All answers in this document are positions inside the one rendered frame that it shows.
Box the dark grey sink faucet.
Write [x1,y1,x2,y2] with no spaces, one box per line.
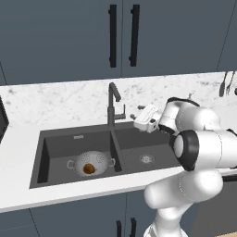
[106,81,127,129]

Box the dark grey double sink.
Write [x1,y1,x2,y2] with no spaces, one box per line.
[29,120,186,190]

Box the narrow blue-grey cupboard door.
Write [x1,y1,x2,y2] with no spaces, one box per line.
[217,5,237,73]
[0,208,41,237]

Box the grey hanging spoon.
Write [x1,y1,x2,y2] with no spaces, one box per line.
[218,71,230,97]

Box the black microwave oven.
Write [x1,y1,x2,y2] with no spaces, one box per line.
[0,95,10,145]

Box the narrow blue-grey upper cupboard door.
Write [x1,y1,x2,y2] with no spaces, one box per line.
[217,5,237,73]

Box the black upper cupboard handle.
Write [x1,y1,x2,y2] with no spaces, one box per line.
[107,4,119,69]
[128,4,141,68]

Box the grey dishwasher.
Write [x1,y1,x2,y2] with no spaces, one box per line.
[184,175,237,237]

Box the wide blue-grey lower cupboard door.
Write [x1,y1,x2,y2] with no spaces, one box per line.
[29,192,130,237]

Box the black cupboard handle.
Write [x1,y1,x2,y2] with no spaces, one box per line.
[116,219,123,237]
[128,4,141,68]
[107,4,119,69]
[130,217,138,237]

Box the wide blue-grey upper cupboard door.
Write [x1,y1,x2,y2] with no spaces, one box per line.
[0,0,124,86]

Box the narrow blue-grey lower cupboard door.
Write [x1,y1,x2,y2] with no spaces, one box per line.
[0,208,41,237]

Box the black lower cupboard handle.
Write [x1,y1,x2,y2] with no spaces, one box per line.
[130,217,138,237]
[116,219,123,237]

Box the white colander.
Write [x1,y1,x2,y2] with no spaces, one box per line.
[66,150,117,179]

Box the wide blue-grey cupboard door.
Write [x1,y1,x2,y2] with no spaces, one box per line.
[29,192,130,237]
[0,0,124,86]

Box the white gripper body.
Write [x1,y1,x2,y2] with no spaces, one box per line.
[133,104,162,131]

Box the brown pear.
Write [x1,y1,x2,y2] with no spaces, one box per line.
[82,163,96,175]

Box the grey hanging fork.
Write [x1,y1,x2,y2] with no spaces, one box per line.
[225,70,237,95]

